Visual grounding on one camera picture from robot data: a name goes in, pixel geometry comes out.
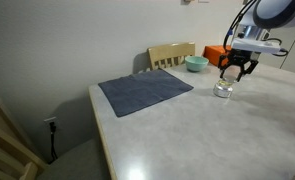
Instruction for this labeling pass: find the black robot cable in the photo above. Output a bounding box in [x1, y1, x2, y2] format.
[222, 0, 289, 58]

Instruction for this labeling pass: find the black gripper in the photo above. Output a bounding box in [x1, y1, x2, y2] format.
[218, 49, 258, 82]

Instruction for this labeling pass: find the teal bowl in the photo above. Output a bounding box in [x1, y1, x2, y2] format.
[185, 56, 209, 72]

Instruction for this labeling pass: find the black power cord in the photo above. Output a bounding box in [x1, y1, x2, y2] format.
[48, 121, 59, 162]

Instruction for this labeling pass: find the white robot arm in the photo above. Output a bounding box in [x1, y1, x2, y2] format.
[217, 0, 295, 81]

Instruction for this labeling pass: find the light wooden chair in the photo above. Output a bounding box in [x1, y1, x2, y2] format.
[148, 42, 195, 70]

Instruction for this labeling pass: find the dark blue cloth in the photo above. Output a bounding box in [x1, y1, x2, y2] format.
[98, 69, 193, 117]

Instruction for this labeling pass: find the wall outlet with plug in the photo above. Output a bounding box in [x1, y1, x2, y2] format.
[44, 117, 57, 130]

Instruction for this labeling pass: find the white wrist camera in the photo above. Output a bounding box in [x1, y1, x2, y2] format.
[231, 38, 281, 54]

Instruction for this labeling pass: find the wooden chair at left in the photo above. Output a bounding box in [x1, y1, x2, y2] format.
[0, 99, 48, 180]

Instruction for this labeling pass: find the silver bowl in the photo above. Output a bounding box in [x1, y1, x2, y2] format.
[213, 80, 233, 98]

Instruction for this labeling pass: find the orange cardboard box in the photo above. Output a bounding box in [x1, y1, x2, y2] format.
[203, 45, 225, 66]

